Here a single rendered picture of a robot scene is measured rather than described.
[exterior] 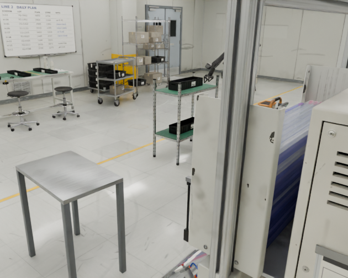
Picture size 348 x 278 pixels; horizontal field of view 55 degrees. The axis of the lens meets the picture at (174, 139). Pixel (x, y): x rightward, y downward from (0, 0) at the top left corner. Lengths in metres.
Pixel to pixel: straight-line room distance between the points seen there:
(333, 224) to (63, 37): 8.46
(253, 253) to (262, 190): 0.13
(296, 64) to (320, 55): 0.76
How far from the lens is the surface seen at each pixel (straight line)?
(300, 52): 11.40
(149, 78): 8.93
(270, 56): 11.76
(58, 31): 8.73
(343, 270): 0.61
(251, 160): 0.57
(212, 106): 0.58
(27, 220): 2.89
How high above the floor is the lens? 1.84
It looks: 20 degrees down
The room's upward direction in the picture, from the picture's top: 1 degrees clockwise
